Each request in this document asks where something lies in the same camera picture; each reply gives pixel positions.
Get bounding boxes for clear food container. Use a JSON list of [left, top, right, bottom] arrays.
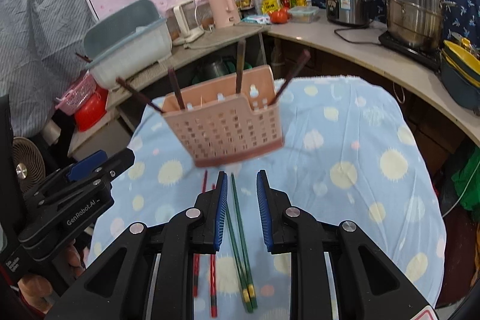
[[288, 6, 320, 23]]

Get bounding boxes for yellow label container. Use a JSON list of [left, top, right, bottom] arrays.
[[251, 0, 282, 15]]

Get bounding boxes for large steel steamer pot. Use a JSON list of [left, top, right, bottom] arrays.
[[385, 0, 456, 50]]

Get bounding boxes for green white ceramic spoon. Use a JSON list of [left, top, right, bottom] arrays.
[[249, 85, 260, 99]]

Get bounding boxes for green chopstick right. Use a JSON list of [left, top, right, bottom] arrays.
[[231, 173, 258, 310]]

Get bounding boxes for white teal dish rack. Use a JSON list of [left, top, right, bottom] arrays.
[[83, 0, 173, 90]]

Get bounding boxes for red chopstick right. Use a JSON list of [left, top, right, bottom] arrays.
[[210, 254, 218, 319]]

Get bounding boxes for red chopstick left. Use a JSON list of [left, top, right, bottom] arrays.
[[193, 170, 208, 297]]

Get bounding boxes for green plastic bag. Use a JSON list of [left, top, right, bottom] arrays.
[[451, 147, 480, 223]]

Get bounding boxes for dark maroon chopstick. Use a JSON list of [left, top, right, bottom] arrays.
[[168, 67, 185, 110], [115, 77, 164, 115]]

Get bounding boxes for red chopstick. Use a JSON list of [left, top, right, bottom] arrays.
[[193, 170, 208, 297], [210, 254, 218, 319]]

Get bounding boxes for pink perforated utensil holder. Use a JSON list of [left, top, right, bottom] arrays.
[[162, 65, 284, 167]]

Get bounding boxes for brown chopstick gold band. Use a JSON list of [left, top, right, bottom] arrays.
[[235, 39, 247, 94]]

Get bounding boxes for black induction cooker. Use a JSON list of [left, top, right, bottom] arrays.
[[378, 31, 441, 73]]

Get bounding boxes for white small appliance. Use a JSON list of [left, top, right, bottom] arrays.
[[172, 0, 204, 46]]

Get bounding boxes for green chopstick left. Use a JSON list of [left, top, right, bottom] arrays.
[[225, 209, 254, 313]]

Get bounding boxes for steel rice cooker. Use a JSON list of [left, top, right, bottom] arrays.
[[325, 0, 373, 27]]

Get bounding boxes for red plastic basin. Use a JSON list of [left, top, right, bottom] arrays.
[[74, 86, 108, 132]]

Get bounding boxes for pink electric kettle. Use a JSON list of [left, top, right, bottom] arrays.
[[208, 0, 240, 28]]

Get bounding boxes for dark purple chopstick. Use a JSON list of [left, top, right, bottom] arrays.
[[268, 49, 311, 106]]

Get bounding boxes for red tomato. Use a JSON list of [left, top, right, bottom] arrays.
[[268, 8, 289, 24]]

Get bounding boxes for green chopstick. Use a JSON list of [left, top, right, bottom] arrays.
[[231, 173, 258, 310], [225, 209, 254, 313]]

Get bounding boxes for blue dotted tablecloth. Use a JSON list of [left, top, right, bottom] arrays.
[[89, 77, 446, 319]]

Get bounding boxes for round electric fan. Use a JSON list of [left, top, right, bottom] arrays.
[[12, 136, 46, 193]]

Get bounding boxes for person's left hand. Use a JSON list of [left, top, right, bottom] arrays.
[[18, 241, 85, 314]]

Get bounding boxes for yellow green stacked bowls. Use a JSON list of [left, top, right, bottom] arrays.
[[440, 40, 479, 116]]

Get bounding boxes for pink plastic basket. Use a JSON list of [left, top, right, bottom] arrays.
[[55, 71, 97, 115]]

